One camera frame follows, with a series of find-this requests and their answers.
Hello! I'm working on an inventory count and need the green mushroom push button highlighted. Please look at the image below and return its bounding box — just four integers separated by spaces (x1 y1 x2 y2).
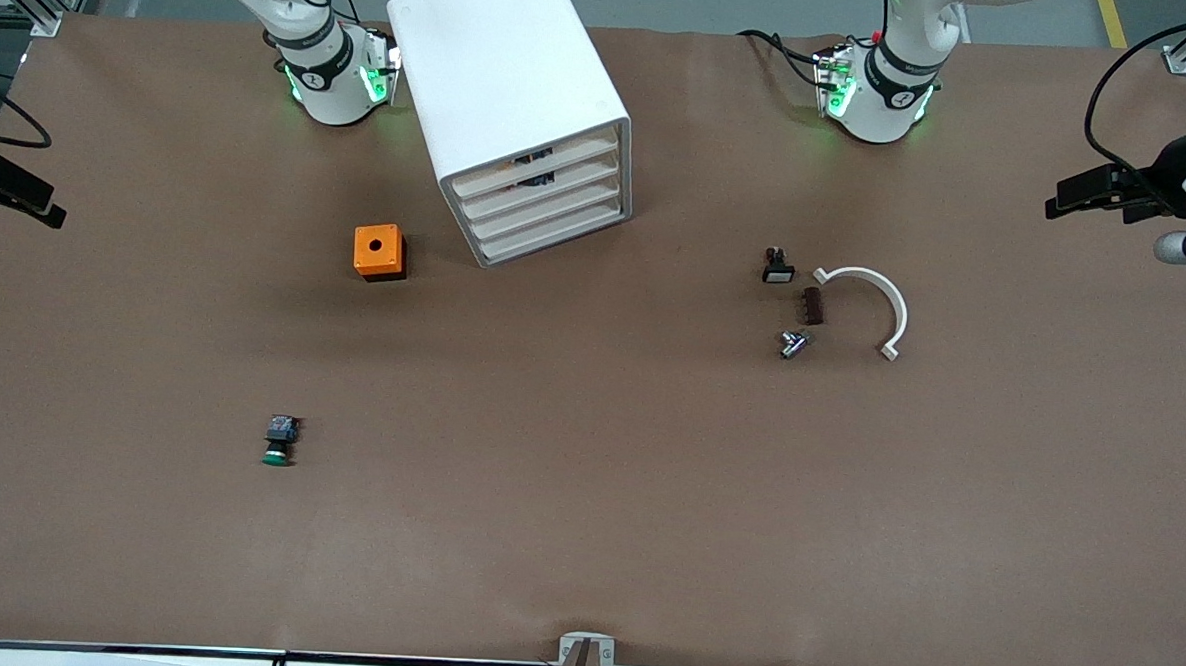
259 414 301 468

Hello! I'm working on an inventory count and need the white drawer cabinet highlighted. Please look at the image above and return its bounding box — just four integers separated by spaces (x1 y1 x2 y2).
376 0 642 276

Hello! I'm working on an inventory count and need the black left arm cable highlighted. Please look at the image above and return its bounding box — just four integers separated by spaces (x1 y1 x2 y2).
1080 0 1186 195

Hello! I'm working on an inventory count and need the white curved plastic bracket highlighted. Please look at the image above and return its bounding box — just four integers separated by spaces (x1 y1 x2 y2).
809 265 911 363

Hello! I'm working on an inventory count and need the orange button enclosure box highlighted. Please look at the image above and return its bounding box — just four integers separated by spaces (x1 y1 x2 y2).
352 223 410 284

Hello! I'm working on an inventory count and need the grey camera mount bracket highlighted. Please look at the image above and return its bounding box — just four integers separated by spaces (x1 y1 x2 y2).
550 630 617 666

